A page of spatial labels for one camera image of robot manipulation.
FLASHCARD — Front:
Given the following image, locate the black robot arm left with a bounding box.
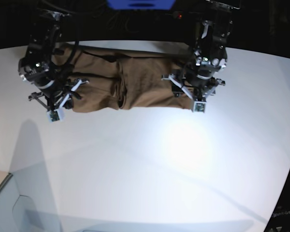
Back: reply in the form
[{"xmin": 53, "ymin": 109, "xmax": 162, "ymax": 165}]
[{"xmin": 162, "ymin": 0, "xmax": 241, "ymax": 104}]

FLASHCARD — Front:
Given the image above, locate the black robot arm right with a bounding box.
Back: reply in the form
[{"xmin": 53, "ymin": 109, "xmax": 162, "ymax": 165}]
[{"xmin": 18, "ymin": 9, "xmax": 87, "ymax": 113}]

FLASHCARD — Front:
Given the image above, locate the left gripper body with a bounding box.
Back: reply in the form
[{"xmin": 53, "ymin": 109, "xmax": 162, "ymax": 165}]
[{"xmin": 161, "ymin": 72, "xmax": 225, "ymax": 102}]

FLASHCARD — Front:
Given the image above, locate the brown t-shirt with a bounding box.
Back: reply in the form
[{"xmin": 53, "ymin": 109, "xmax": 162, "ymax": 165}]
[{"xmin": 47, "ymin": 43, "xmax": 196, "ymax": 114}]

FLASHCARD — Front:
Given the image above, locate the black power strip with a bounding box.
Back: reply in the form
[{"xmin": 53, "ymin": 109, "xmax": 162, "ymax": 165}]
[{"xmin": 172, "ymin": 11, "xmax": 198, "ymax": 20}]

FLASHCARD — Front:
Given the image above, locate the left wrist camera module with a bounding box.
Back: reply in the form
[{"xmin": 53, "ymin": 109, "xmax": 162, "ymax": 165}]
[{"xmin": 191, "ymin": 98, "xmax": 206, "ymax": 113}]

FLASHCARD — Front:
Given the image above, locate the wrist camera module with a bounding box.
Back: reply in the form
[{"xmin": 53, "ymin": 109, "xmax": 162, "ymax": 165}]
[
  {"xmin": 47, "ymin": 108, "xmax": 64, "ymax": 122},
  {"xmin": 191, "ymin": 98, "xmax": 206, "ymax": 113}
]

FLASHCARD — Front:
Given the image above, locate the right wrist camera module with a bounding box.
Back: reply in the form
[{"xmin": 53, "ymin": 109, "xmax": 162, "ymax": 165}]
[{"xmin": 47, "ymin": 108, "xmax": 64, "ymax": 122}]

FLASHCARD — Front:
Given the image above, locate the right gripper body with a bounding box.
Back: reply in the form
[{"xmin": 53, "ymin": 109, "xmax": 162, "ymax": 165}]
[{"xmin": 28, "ymin": 78, "xmax": 89, "ymax": 112}]

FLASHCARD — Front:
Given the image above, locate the blue plastic bin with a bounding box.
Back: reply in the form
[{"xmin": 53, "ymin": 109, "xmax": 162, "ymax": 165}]
[{"xmin": 107, "ymin": 0, "xmax": 175, "ymax": 10}]

